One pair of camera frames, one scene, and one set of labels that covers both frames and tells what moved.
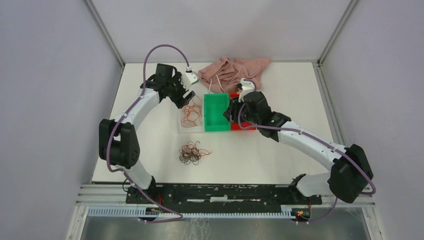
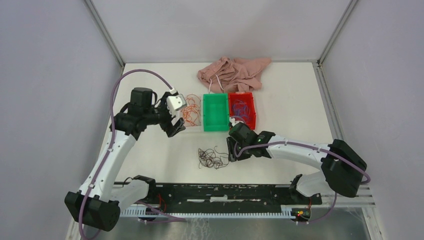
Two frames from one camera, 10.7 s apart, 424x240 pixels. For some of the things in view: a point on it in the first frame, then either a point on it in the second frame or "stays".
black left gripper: (180, 101) → (167, 126)
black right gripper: (232, 112) → (232, 155)
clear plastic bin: (191, 116) stays
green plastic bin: (215, 105) stays
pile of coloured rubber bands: (190, 153) → (210, 158)
